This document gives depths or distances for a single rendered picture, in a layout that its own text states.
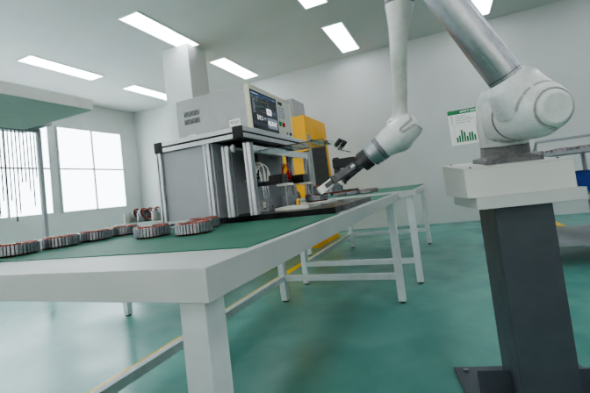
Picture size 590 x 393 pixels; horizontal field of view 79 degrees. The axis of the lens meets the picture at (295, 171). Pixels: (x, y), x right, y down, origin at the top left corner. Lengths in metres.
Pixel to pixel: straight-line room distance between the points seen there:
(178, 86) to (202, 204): 4.53
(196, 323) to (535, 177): 1.11
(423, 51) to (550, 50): 1.90
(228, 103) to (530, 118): 1.10
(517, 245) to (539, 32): 5.98
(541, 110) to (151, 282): 1.05
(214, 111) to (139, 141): 8.18
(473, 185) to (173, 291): 1.01
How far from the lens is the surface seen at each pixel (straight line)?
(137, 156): 9.77
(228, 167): 1.42
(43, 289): 0.80
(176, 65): 6.03
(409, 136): 1.31
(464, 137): 6.75
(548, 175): 1.38
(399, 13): 1.40
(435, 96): 6.85
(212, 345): 0.62
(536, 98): 1.20
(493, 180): 1.33
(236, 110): 1.57
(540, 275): 1.47
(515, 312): 1.48
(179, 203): 1.57
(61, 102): 1.25
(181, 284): 0.56
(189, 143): 1.52
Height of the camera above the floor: 0.84
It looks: 3 degrees up
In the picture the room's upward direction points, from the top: 7 degrees counter-clockwise
